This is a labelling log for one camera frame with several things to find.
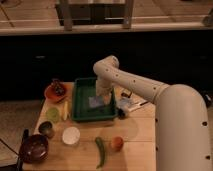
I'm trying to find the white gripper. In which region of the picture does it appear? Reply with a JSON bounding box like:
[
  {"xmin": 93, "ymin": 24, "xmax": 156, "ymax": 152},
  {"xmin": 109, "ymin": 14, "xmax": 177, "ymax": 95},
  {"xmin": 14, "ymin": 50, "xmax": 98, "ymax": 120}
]
[{"xmin": 96, "ymin": 77, "xmax": 112, "ymax": 100}]

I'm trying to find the blue grey sponge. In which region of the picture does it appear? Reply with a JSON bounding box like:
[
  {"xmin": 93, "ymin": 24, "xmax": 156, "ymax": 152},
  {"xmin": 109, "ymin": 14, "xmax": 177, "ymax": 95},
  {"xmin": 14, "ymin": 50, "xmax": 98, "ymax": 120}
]
[{"xmin": 89, "ymin": 96, "xmax": 104, "ymax": 108}]

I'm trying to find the green plastic tray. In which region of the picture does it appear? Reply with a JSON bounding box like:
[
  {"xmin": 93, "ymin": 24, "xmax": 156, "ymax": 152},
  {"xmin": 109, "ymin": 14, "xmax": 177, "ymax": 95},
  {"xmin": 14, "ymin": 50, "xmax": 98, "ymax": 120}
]
[{"xmin": 71, "ymin": 77, "xmax": 117, "ymax": 122}]

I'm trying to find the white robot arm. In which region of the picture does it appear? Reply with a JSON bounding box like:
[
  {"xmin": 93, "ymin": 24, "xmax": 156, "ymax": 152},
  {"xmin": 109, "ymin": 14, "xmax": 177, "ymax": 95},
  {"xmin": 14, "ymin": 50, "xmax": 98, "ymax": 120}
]
[{"xmin": 93, "ymin": 55, "xmax": 213, "ymax": 171}]

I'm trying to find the dark brown toy on plate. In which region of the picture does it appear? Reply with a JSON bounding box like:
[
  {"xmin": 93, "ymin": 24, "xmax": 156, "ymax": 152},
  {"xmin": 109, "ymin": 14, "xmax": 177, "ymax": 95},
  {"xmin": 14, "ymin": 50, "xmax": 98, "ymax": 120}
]
[{"xmin": 51, "ymin": 79, "xmax": 66, "ymax": 96}]

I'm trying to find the pale yellow stick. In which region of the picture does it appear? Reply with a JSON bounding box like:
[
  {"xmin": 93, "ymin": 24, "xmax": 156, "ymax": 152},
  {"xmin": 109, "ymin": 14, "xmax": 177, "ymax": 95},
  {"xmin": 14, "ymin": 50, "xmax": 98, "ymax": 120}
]
[{"xmin": 63, "ymin": 101, "xmax": 69, "ymax": 121}]

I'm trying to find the green chili pepper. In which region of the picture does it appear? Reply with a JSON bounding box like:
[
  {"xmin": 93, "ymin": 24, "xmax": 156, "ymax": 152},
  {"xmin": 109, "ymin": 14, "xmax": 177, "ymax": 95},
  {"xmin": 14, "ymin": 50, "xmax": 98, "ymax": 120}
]
[{"xmin": 95, "ymin": 137, "xmax": 106, "ymax": 168}]

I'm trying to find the orange plate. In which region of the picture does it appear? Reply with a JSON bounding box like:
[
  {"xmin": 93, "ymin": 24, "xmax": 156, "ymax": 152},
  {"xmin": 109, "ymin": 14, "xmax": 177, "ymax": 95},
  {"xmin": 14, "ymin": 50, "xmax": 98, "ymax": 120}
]
[{"xmin": 44, "ymin": 84, "xmax": 68, "ymax": 103}]

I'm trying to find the orange fruit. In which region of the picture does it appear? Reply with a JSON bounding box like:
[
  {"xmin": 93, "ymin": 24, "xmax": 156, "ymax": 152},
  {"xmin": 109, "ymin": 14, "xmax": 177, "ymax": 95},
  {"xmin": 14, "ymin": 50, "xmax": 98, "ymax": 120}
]
[{"xmin": 111, "ymin": 137, "xmax": 124, "ymax": 151}]

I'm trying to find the light green small plate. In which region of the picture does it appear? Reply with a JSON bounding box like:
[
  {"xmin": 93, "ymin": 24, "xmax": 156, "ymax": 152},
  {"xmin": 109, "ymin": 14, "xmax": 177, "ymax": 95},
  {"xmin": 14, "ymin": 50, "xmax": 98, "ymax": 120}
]
[{"xmin": 45, "ymin": 107, "xmax": 60, "ymax": 123}]

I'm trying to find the white bowl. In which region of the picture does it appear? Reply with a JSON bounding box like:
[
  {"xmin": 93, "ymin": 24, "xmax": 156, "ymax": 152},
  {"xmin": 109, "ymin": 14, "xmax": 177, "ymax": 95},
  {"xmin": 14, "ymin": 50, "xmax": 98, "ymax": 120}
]
[{"xmin": 62, "ymin": 127, "xmax": 80, "ymax": 146}]

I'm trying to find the small metal cup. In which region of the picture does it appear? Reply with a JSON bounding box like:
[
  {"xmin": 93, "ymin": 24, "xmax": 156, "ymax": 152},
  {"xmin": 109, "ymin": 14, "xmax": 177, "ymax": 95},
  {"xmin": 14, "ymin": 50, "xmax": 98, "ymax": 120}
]
[{"xmin": 38, "ymin": 121, "xmax": 55, "ymax": 138}]

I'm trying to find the dark red bowl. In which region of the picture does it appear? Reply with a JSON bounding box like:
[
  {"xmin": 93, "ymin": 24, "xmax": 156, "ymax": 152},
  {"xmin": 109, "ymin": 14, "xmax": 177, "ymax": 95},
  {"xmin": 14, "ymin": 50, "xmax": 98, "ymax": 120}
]
[{"xmin": 19, "ymin": 134, "xmax": 49, "ymax": 164}]

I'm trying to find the dark object on floor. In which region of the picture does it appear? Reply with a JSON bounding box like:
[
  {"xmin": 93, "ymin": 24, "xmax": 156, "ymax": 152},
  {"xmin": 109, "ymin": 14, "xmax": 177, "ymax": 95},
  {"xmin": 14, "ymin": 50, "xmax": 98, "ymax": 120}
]
[{"xmin": 202, "ymin": 92, "xmax": 212, "ymax": 108}]

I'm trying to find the wooden shelf frame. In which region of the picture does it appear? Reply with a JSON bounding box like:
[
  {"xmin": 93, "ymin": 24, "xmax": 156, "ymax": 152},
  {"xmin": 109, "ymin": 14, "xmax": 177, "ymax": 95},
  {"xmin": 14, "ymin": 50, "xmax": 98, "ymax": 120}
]
[{"xmin": 54, "ymin": 0, "xmax": 134, "ymax": 31}]

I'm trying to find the black spoon handle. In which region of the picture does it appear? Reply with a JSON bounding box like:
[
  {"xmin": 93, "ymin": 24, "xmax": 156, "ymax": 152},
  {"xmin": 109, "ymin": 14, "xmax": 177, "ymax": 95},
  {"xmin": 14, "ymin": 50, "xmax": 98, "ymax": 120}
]
[{"xmin": 15, "ymin": 128, "xmax": 30, "ymax": 171}]

